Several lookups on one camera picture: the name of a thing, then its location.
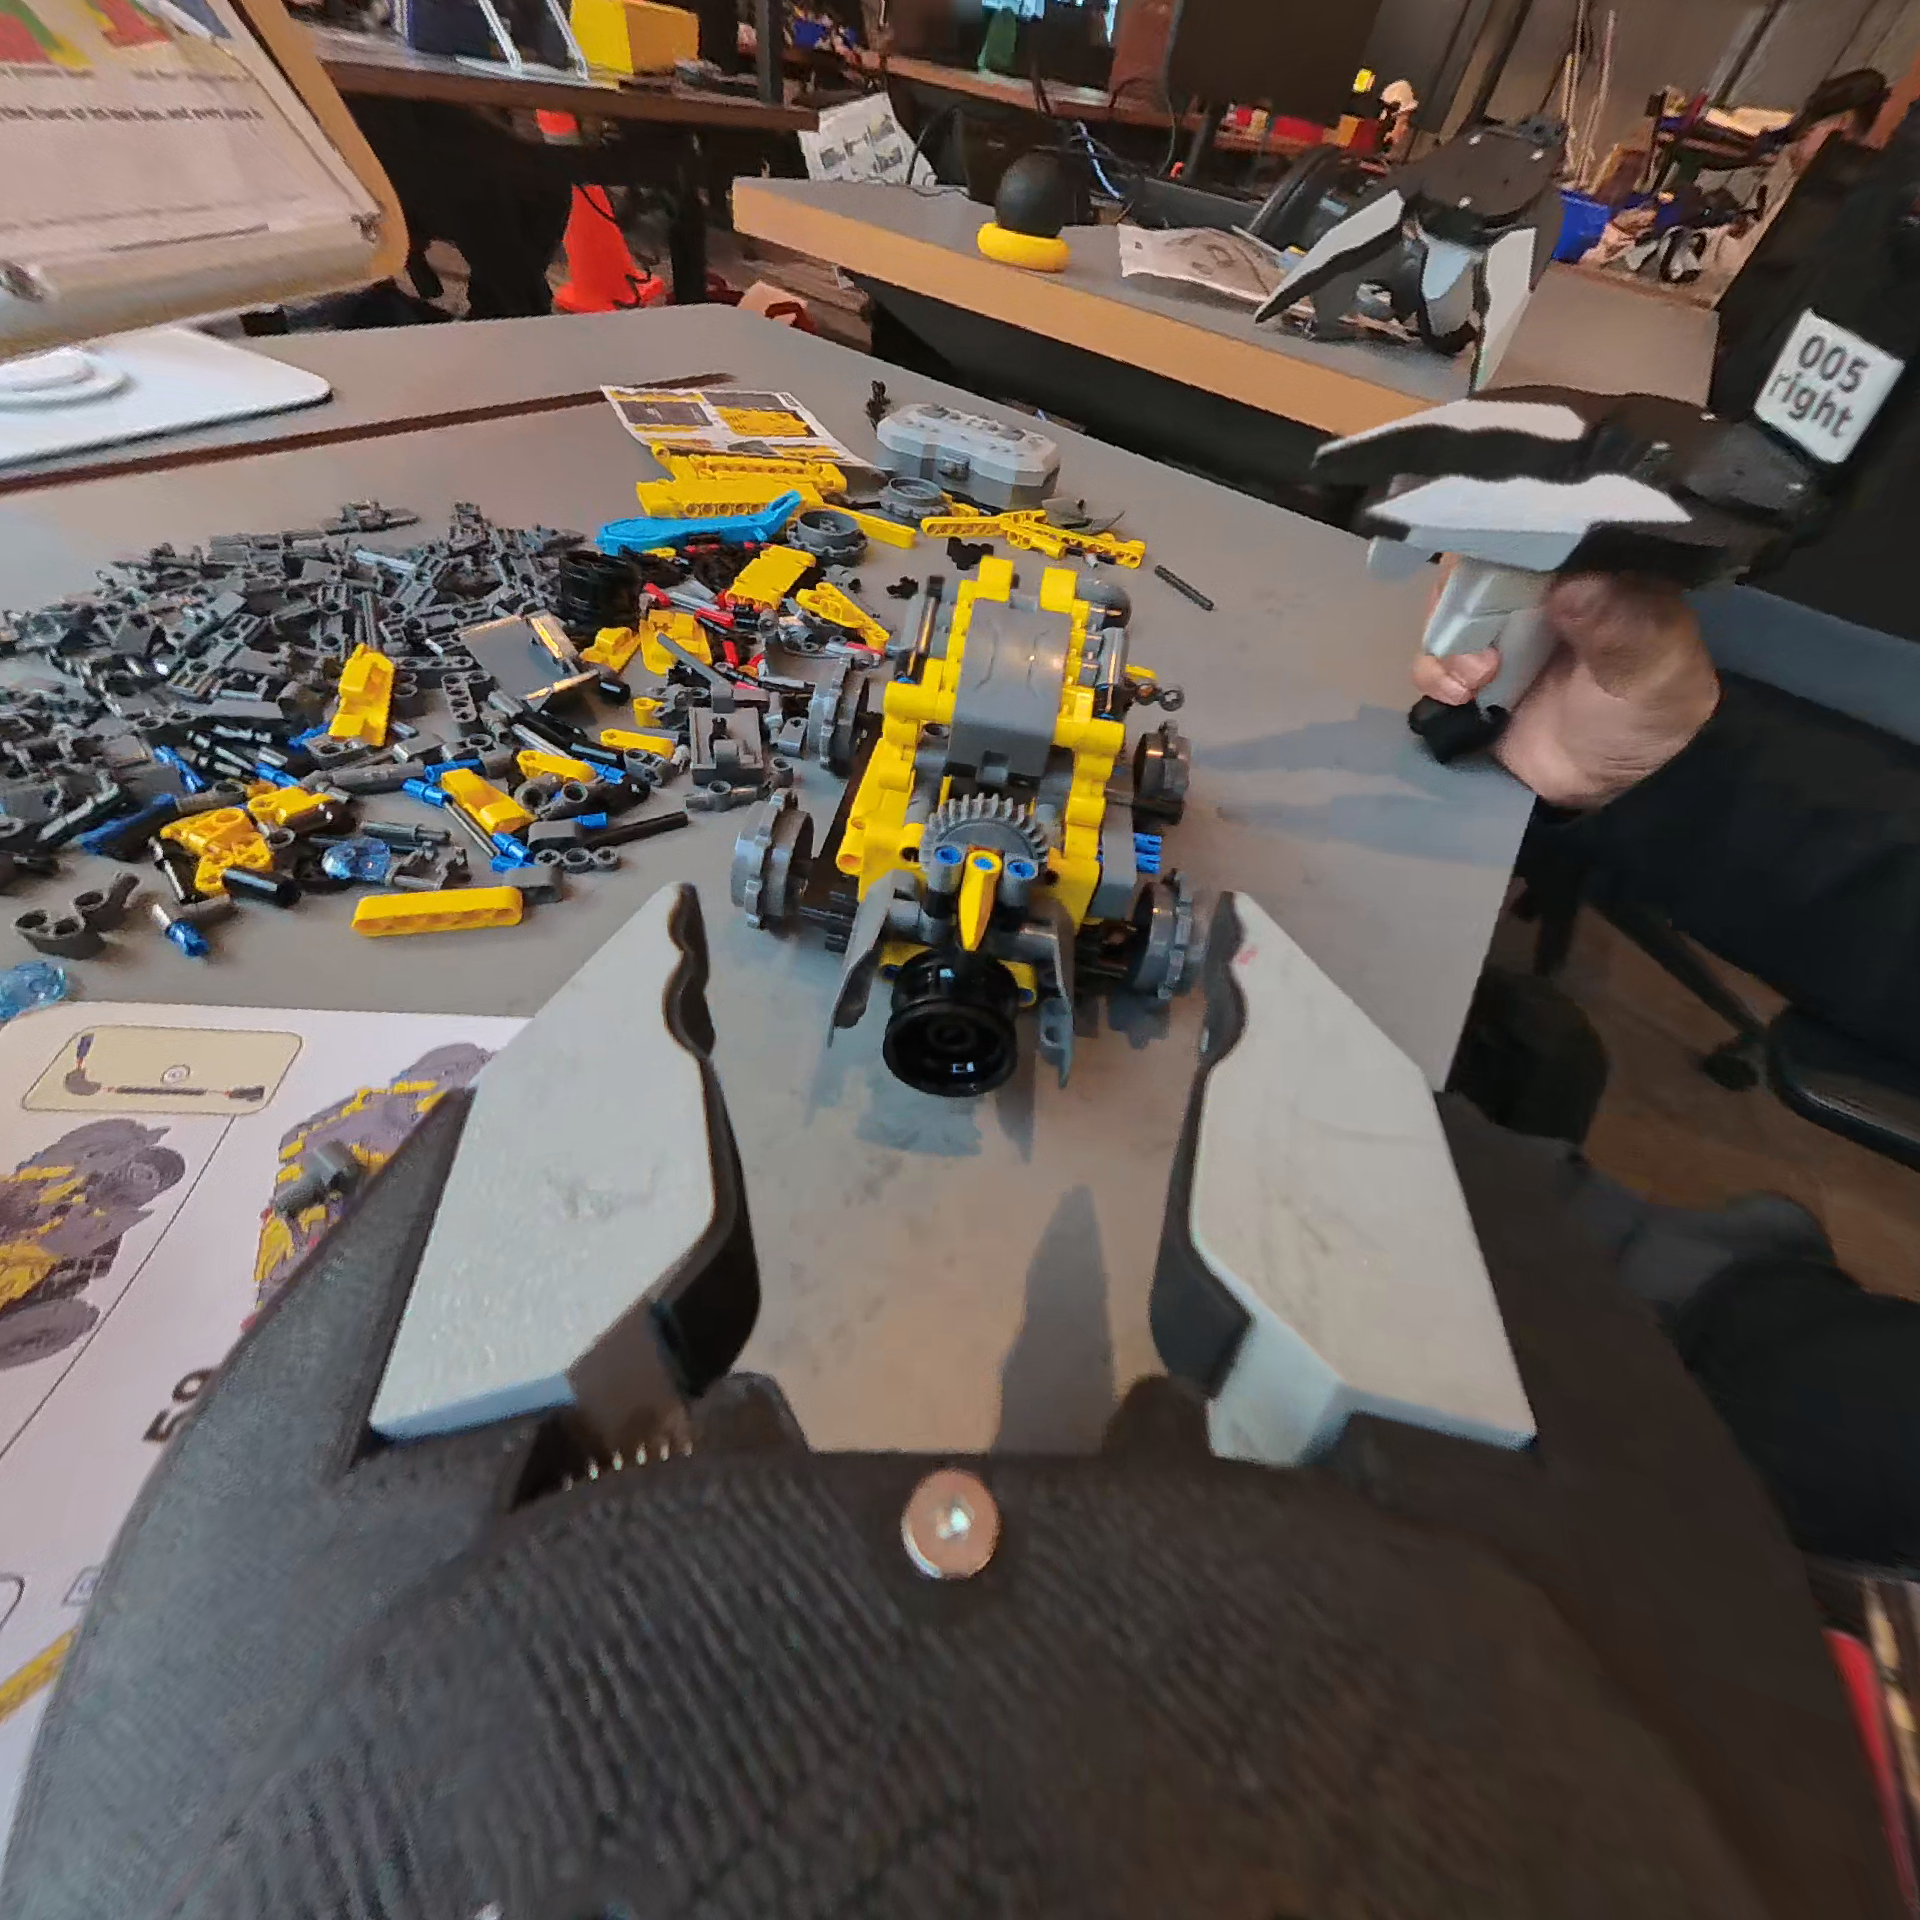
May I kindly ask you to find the silver stand base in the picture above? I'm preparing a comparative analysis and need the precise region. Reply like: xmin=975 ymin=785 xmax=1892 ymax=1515
xmin=0 ymin=327 xmax=333 ymax=468

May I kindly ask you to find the black and red worn device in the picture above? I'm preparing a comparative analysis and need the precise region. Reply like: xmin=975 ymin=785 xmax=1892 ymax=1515
xmin=1814 ymin=1566 xmax=1920 ymax=1920

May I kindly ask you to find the open instruction booklet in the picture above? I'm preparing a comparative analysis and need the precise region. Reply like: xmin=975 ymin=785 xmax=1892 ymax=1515
xmin=0 ymin=1003 xmax=535 ymax=1832

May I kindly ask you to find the pile of dark brick pieces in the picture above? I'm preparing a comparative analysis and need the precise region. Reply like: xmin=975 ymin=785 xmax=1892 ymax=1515
xmin=0 ymin=503 xmax=902 ymax=963

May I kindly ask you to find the stack of yellow long beams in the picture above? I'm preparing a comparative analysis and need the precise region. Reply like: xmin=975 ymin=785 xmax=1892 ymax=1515
xmin=637 ymin=443 xmax=850 ymax=520

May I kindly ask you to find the black grey gripper device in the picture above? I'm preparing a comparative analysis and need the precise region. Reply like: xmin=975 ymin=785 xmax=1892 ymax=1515
xmin=1253 ymin=120 xmax=1571 ymax=392

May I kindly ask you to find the person's right forearm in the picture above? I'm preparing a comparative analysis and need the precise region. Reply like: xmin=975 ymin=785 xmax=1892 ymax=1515
xmin=1566 ymin=592 xmax=1920 ymax=963

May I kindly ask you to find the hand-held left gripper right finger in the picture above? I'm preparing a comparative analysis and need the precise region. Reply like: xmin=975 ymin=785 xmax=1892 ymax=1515
xmin=1152 ymin=893 xmax=1541 ymax=1469

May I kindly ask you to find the person's right hand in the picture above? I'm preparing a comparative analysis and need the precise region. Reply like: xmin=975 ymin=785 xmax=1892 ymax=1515
xmin=1485 ymin=577 xmax=1722 ymax=816

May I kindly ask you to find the grey brick battery box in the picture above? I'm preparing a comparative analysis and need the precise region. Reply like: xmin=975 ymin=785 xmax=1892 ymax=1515
xmin=874 ymin=404 xmax=1062 ymax=505

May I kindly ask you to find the yellow toy brick vehicle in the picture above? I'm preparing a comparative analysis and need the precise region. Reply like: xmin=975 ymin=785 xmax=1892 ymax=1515
xmin=730 ymin=559 xmax=1203 ymax=1099

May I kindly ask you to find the white printed paper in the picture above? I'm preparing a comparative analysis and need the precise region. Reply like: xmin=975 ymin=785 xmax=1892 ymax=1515
xmin=1116 ymin=224 xmax=1300 ymax=303

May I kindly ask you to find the loose yellow beams group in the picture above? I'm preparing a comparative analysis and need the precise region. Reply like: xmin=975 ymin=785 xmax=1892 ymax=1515
xmin=919 ymin=507 xmax=1150 ymax=570

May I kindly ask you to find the black spoked wheel rim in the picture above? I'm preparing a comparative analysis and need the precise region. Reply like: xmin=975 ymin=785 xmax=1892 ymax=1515
xmin=558 ymin=547 xmax=648 ymax=630

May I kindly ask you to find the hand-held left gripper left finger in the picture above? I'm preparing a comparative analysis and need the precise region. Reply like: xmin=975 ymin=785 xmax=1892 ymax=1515
xmin=367 ymin=883 xmax=765 ymax=1442

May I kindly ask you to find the black office chair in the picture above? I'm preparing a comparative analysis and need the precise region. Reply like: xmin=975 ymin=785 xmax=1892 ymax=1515
xmin=1767 ymin=1003 xmax=1920 ymax=1177

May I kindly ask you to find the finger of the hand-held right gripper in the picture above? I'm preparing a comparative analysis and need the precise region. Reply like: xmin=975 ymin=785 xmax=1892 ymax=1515
xmin=1356 ymin=472 xmax=1700 ymax=585
xmin=1313 ymin=392 xmax=1596 ymax=491

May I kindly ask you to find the black dome on yellow base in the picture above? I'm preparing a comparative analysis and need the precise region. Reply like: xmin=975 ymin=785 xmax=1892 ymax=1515
xmin=978 ymin=151 xmax=1094 ymax=276

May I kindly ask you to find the printed instruction sheet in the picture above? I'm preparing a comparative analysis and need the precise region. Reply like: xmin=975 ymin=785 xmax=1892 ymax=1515
xmin=0 ymin=0 xmax=341 ymax=250

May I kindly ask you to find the black gear brick assembly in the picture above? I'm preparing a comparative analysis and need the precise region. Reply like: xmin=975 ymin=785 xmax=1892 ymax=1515
xmin=914 ymin=795 xmax=1053 ymax=954

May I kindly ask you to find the yellow grey sticker sheet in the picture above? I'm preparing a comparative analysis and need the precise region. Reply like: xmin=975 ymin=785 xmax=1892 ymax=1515
xmin=601 ymin=382 xmax=850 ymax=453

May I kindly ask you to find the blue brick separator tool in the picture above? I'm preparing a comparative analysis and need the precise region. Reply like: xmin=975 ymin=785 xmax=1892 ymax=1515
xmin=597 ymin=503 xmax=795 ymax=554

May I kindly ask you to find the orange traffic cone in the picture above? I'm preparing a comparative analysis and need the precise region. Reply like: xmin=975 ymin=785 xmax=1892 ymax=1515
xmin=554 ymin=180 xmax=671 ymax=315

